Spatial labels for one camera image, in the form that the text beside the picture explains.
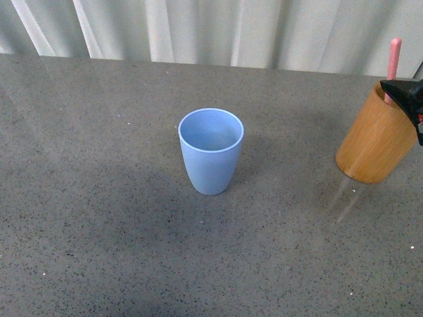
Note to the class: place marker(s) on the pink chopstick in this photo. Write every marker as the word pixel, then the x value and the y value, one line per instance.
pixel 394 55

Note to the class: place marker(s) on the blue plastic cup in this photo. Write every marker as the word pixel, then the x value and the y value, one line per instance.
pixel 211 141

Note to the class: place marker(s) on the bamboo chopstick holder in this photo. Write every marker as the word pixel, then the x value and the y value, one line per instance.
pixel 380 137

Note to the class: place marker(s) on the white curtain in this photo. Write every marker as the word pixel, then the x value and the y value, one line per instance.
pixel 321 36

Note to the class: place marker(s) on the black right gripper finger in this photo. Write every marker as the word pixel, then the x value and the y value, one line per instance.
pixel 408 96

